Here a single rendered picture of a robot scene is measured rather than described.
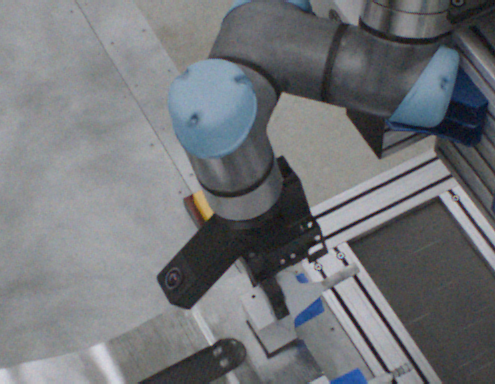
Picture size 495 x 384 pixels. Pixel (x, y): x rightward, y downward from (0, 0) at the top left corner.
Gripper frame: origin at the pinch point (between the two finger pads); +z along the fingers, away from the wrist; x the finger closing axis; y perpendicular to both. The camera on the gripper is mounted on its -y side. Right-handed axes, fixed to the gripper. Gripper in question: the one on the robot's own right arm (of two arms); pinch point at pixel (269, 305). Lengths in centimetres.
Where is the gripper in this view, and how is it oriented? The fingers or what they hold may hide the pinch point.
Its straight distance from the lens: 138.1
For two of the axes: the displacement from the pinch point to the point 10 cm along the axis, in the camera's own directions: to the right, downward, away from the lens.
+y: 8.7, -4.9, 0.7
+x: -4.4, -6.9, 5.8
